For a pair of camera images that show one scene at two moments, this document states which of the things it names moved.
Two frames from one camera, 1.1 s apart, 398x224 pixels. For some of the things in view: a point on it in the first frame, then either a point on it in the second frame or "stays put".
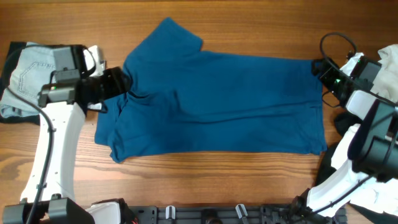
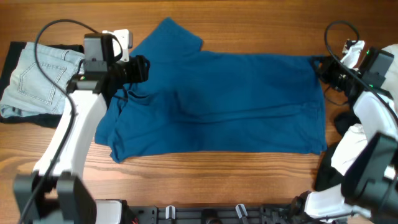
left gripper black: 119,84 to 138,69
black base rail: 227,214 stays put
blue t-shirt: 183,99 stays put
